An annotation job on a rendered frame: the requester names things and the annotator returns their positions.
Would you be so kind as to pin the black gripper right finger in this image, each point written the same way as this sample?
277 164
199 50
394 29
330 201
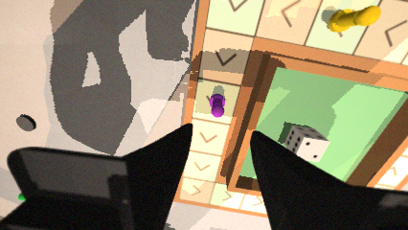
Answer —
298 195

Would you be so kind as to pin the beige die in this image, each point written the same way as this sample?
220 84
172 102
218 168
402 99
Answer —
307 142

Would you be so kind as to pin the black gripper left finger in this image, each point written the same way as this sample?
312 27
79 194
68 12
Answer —
141 184

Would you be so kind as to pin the yellow pawn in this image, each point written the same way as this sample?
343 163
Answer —
342 19

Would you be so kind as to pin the purple pawn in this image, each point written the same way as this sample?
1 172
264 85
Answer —
217 103

